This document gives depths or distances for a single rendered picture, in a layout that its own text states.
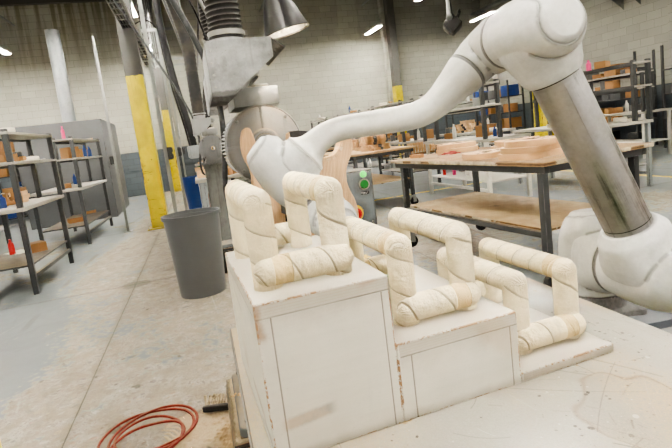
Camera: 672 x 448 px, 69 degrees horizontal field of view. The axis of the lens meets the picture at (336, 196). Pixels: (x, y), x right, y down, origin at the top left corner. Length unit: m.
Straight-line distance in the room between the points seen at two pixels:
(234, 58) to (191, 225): 2.99
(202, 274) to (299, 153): 3.34
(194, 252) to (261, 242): 3.75
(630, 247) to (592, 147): 0.23
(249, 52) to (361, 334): 0.94
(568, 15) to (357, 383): 0.76
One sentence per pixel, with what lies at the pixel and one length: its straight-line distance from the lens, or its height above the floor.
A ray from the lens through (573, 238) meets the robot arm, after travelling 1.40.
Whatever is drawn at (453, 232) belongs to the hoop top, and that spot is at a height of 1.12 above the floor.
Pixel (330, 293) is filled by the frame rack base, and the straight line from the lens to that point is 0.51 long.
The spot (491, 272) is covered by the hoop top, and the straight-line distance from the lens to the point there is 0.70.
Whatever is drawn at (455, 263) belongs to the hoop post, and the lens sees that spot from 0.62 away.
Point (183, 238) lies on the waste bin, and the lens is 4.25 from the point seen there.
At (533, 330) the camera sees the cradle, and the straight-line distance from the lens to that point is 0.70.
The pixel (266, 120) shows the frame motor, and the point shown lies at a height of 1.32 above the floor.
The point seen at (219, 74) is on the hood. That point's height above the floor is 1.44.
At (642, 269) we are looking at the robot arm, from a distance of 1.22.
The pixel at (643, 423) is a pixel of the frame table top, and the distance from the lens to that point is 0.63.
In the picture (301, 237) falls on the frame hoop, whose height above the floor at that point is 1.12.
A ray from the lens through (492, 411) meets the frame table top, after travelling 0.62.
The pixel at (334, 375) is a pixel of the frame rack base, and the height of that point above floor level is 1.01.
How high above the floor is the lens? 1.26
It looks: 8 degrees down
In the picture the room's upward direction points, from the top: 7 degrees counter-clockwise
